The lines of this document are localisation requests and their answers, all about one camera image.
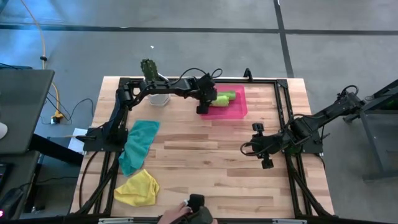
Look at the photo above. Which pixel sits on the silver metal bracket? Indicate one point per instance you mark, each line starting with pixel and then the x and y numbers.
pixel 289 221
pixel 115 221

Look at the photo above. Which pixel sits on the lime green microfiber towel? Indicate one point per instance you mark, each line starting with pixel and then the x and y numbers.
pixel 220 101

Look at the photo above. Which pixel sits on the black device with light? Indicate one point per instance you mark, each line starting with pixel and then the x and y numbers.
pixel 9 202

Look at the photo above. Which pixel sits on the teal microfiber towel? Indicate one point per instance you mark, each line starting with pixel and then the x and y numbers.
pixel 140 140

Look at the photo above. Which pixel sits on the white round object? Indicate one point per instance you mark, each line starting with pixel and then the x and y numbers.
pixel 2 130

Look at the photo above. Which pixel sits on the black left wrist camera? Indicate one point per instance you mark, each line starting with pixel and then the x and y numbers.
pixel 206 80

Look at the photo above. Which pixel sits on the dark grey side desk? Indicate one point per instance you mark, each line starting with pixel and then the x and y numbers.
pixel 21 109

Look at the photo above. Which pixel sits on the white paper sheet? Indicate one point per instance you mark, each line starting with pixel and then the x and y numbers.
pixel 73 146

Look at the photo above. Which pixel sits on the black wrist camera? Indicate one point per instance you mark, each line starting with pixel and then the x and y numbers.
pixel 206 80
pixel 257 127

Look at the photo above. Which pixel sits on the person's hand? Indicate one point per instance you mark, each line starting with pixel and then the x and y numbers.
pixel 172 214

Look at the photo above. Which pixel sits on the dark olive rounded object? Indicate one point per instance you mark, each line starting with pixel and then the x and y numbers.
pixel 203 217

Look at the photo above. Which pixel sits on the black handheld device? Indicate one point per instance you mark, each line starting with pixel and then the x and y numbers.
pixel 196 202

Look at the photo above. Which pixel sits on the black aluminium table frame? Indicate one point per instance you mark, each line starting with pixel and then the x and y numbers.
pixel 202 80

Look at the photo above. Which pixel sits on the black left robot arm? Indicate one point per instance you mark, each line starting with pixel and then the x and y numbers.
pixel 168 87

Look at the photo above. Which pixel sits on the green cactus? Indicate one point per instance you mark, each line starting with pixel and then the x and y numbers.
pixel 149 69

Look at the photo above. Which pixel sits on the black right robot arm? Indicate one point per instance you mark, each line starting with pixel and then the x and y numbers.
pixel 335 109

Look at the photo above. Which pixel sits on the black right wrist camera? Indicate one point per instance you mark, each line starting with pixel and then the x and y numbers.
pixel 257 127

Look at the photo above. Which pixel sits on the black desk beam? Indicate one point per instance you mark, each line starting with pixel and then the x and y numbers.
pixel 56 151

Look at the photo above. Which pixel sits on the pink translucent plastic basket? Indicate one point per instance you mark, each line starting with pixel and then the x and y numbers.
pixel 236 110

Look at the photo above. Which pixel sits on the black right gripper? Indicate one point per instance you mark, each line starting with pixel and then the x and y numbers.
pixel 267 144

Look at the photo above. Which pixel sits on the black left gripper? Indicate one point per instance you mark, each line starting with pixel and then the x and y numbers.
pixel 209 94

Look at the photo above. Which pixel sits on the black metal stand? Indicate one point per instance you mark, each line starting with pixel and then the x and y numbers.
pixel 371 146

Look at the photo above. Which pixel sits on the yellow microfiber towel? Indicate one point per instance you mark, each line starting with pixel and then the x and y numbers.
pixel 136 188

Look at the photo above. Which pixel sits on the white hexagonal plant pot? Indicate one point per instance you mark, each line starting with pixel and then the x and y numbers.
pixel 159 100

